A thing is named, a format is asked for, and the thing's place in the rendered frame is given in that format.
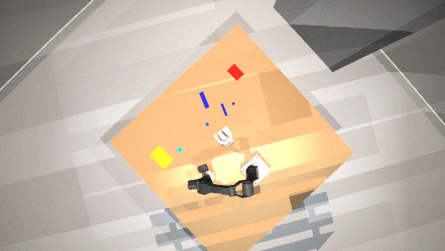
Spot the yellow flat rectangular plate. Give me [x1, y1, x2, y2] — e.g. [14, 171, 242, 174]
[150, 145, 173, 169]

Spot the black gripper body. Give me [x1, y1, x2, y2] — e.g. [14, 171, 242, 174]
[198, 164, 211, 181]

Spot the red flat square pad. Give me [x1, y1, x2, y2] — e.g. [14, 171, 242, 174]
[228, 64, 244, 80]

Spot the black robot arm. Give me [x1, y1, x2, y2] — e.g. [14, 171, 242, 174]
[187, 164, 259, 198]

